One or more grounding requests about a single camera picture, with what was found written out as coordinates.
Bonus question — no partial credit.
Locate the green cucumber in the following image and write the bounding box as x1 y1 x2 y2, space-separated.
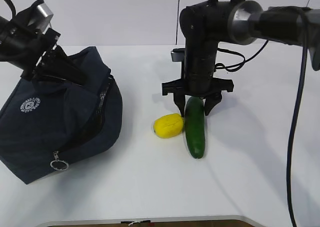
184 96 206 159

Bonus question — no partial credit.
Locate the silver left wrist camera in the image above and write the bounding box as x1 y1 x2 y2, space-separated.
26 0 54 33

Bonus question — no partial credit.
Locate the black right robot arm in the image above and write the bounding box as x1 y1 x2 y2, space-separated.
162 0 320 115

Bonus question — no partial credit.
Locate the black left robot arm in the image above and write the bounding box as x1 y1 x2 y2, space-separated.
0 0 87 86

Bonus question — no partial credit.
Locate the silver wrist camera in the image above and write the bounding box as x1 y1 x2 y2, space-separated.
170 48 185 63
26 0 54 33

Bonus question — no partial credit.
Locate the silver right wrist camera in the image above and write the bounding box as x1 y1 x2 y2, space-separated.
170 48 185 63

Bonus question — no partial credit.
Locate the dark blue lunch bag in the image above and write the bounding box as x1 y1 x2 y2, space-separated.
0 46 123 184

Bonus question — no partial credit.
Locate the yellow lemon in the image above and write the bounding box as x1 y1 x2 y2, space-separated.
152 113 184 139

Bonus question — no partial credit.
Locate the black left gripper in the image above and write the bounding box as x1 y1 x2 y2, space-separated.
20 28 87 86

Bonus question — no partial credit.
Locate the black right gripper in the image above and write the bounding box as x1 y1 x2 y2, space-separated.
161 60 234 118

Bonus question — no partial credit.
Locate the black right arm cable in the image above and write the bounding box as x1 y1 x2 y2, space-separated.
197 0 312 227

